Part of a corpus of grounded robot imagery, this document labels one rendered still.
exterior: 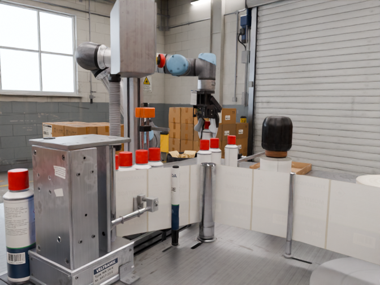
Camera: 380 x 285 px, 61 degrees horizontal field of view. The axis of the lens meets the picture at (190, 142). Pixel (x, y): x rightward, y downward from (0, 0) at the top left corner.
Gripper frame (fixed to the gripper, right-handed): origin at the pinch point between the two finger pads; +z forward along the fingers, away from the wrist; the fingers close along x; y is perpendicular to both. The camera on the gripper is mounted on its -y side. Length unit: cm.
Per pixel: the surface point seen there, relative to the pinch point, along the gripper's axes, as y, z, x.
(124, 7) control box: 61, -38, 11
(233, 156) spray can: 8.6, 5.9, 17.2
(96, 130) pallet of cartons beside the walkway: -158, 24, -264
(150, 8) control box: 56, -39, 15
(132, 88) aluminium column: 49, -19, 2
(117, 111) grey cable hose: 59, -12, 6
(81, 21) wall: -291, -167, -466
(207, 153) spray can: 28.3, 2.5, 17.0
